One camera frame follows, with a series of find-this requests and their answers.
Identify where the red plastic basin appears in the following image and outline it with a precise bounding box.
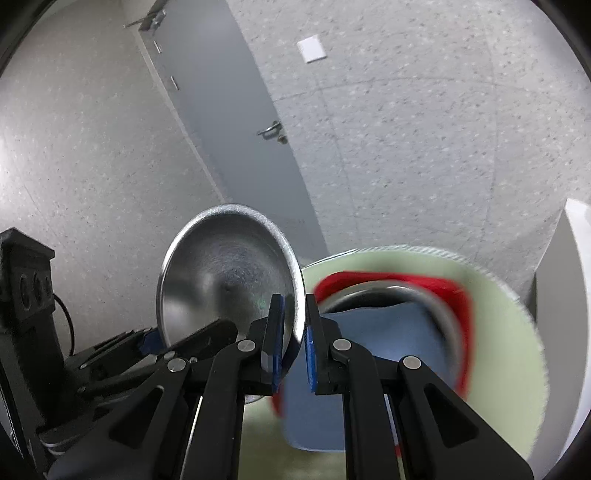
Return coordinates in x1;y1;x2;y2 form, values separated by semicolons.
271;270;476;416

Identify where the black camera box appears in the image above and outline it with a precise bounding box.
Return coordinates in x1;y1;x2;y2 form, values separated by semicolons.
1;228;74;479

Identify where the white wall switch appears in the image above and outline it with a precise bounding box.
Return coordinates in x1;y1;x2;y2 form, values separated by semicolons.
297;35;328;64

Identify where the green round tablecloth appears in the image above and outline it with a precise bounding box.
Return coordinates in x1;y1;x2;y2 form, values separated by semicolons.
238;245;549;479

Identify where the blue plastic plate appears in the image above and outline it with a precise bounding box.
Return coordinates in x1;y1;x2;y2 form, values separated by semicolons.
280;302;459;452

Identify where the metal door handle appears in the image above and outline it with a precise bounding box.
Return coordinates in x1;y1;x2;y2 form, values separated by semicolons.
256;120;288;145

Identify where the large steel bowl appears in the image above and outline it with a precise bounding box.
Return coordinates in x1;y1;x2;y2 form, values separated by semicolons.
320;280;467;388

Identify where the white counter with sink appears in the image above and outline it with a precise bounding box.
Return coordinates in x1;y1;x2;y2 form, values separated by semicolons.
530;198;590;479

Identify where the grey door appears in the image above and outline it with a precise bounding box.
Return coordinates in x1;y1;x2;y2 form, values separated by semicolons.
137;1;328;263

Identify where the steel plate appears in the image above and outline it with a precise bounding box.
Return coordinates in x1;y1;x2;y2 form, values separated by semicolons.
155;204;307;380

